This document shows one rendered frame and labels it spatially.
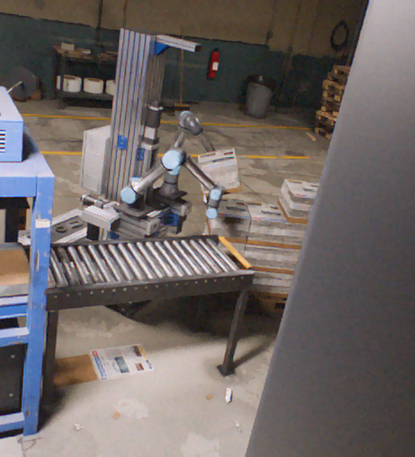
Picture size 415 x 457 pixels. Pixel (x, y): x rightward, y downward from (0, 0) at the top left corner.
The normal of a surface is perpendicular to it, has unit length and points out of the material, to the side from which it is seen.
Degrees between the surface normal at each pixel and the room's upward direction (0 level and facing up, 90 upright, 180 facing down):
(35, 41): 90
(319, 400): 90
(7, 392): 90
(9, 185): 90
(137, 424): 0
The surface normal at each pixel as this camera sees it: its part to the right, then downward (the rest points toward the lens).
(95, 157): -0.47, 0.29
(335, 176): -0.89, 0.04
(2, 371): 0.43, 0.43
